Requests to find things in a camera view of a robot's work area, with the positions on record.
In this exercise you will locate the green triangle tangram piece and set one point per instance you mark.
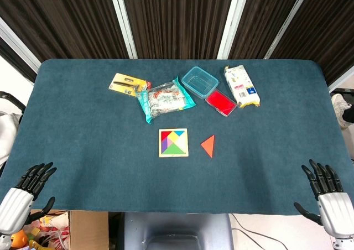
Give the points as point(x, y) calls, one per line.
point(173, 150)

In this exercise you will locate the blue velvet tablecloth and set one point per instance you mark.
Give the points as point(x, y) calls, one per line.
point(83, 136)

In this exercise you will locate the brown cardboard box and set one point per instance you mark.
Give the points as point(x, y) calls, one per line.
point(88, 230)

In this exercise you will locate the white yellow paper package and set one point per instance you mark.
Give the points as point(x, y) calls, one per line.
point(243, 87)

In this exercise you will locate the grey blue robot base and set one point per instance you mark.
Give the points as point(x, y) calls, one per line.
point(177, 228)

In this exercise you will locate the yellow tool blister card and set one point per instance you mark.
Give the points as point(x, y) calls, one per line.
point(121, 81)

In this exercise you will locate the brown ribbed partition panel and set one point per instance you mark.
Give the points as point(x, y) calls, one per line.
point(265, 12)
point(177, 20)
point(326, 31)
point(69, 20)

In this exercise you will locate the clear container teal rim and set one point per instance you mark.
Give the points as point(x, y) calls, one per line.
point(199, 81)

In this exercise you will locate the pink triangle tangram piece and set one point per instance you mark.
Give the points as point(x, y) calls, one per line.
point(169, 144)

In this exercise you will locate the colourful tangram puzzle tray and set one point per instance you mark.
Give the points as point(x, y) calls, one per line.
point(182, 145)

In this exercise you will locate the red triangle puzzle piece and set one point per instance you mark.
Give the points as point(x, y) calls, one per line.
point(209, 146)

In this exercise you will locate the white partition frame post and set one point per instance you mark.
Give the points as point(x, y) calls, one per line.
point(19, 46)
point(288, 21)
point(231, 23)
point(123, 23)
point(341, 82)

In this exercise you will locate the white sneaker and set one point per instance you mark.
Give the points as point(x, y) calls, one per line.
point(338, 106)

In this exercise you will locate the flat red clear box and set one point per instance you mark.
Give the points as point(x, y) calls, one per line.
point(221, 102)

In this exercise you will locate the blue triangle tangram piece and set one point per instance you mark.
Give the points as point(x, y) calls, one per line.
point(179, 132)

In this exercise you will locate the black curved chair rail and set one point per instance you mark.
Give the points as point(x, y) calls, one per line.
point(16, 100)

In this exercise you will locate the yellow tangram piece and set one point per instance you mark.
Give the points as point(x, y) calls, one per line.
point(174, 137)

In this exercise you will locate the orange plush toy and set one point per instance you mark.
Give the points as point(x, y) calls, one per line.
point(19, 237)

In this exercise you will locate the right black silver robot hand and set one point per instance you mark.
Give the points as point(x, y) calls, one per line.
point(336, 211)

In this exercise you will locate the purple tangram piece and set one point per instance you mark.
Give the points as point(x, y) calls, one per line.
point(164, 146)

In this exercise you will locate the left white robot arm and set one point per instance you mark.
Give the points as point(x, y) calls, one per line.
point(4, 241)

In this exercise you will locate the white cloth bag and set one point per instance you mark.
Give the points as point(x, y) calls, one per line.
point(7, 134)

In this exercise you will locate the red triangle tangram piece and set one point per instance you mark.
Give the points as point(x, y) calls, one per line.
point(165, 135)

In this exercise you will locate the teal clear snack bag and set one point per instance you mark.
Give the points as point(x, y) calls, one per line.
point(166, 98)

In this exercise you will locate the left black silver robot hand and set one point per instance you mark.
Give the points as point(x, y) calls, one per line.
point(16, 205)

